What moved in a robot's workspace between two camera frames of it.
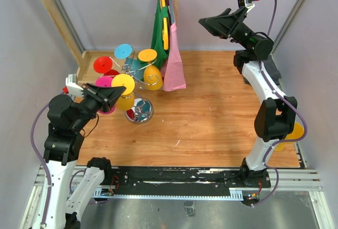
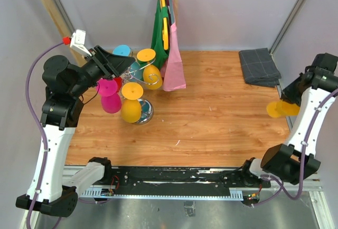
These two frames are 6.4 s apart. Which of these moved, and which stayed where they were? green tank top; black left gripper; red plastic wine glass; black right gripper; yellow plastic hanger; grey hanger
Moved: black right gripper; red plastic wine glass; black left gripper
Stayed: green tank top; yellow plastic hanger; grey hanger
